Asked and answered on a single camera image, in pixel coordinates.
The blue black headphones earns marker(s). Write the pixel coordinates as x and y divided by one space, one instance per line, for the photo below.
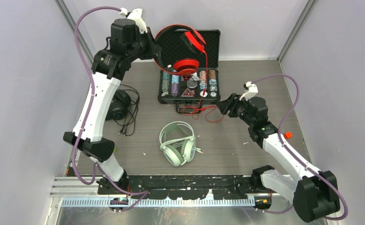
119 106

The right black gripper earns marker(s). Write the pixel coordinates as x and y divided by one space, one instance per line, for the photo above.
231 104

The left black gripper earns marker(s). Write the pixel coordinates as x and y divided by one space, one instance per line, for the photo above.
148 36

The black poker chip case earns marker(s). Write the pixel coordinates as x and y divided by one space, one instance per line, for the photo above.
189 93

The mint green headphones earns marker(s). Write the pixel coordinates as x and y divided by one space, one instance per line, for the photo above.
181 150

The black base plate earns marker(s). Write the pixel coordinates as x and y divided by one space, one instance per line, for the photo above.
192 187

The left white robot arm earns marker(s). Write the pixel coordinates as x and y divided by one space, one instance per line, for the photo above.
87 135

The orange cube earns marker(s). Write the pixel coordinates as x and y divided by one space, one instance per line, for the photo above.
288 135

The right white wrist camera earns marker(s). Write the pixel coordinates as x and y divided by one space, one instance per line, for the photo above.
250 90

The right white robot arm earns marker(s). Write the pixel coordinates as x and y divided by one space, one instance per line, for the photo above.
311 192

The red headphones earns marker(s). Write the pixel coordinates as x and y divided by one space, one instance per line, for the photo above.
194 42

